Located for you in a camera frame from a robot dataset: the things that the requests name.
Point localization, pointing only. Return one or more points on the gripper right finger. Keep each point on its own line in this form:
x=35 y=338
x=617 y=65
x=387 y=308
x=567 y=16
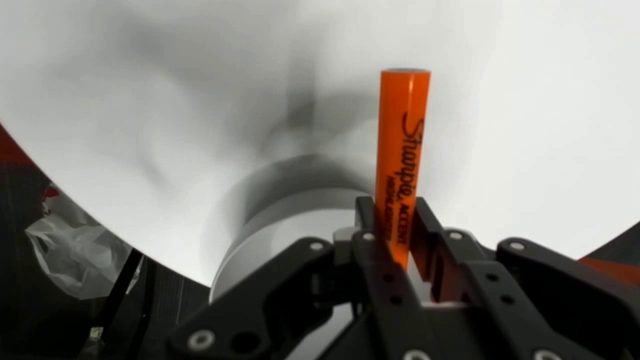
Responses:
x=550 y=285

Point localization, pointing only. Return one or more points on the stand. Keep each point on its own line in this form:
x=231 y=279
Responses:
x=117 y=292

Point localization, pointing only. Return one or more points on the white bowl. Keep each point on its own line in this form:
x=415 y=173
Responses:
x=150 y=100

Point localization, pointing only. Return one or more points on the red sheet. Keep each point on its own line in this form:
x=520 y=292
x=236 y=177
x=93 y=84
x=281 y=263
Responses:
x=10 y=150
x=617 y=270

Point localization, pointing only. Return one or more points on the white plastic bag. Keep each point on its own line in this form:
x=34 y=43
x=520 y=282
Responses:
x=75 y=250

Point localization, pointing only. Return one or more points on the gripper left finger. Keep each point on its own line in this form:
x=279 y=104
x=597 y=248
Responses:
x=280 y=285

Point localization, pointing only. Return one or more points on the orange highlighter marker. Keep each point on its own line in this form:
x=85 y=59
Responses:
x=402 y=150

